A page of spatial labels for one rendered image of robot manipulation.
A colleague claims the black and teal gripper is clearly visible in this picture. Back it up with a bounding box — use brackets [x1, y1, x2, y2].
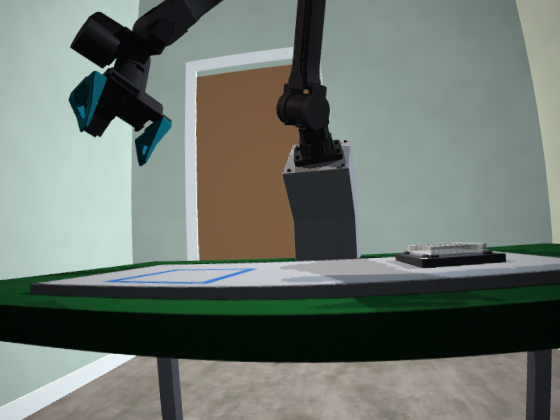
[68, 63, 172, 166]

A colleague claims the white well plate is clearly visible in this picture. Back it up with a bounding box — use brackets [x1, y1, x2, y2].
[407, 242, 489, 257]

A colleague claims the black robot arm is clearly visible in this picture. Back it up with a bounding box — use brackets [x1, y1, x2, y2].
[70, 0, 343, 167]

